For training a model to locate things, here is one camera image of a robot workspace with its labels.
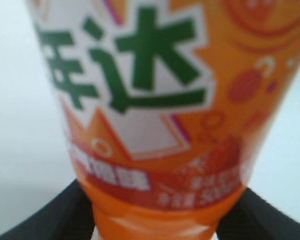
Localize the orange soda bottle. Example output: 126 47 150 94
26 0 300 240

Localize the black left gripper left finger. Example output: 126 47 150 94
0 180 98 240

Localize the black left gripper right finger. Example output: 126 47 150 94
216 188 300 240

